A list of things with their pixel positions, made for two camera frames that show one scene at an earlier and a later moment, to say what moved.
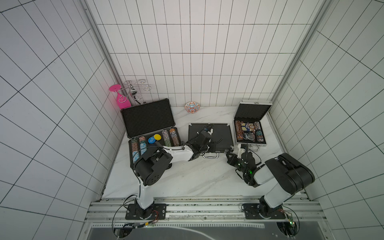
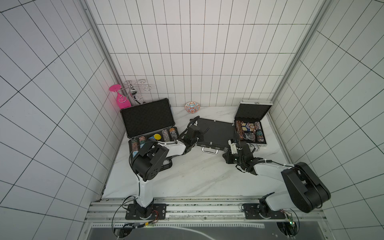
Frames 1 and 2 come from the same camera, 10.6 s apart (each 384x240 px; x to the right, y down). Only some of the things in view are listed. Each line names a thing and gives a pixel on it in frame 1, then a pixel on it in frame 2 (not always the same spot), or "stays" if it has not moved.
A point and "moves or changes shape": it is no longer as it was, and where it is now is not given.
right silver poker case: [247, 126] stays
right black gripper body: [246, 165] -> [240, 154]
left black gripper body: [209, 148] -> [199, 138]
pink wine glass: [122, 100] stays
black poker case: [222, 135] moves or changes shape
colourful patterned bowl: [192, 107] stays
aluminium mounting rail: [205, 210] stays
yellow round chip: [157, 137] stays
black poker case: [148, 123] stays
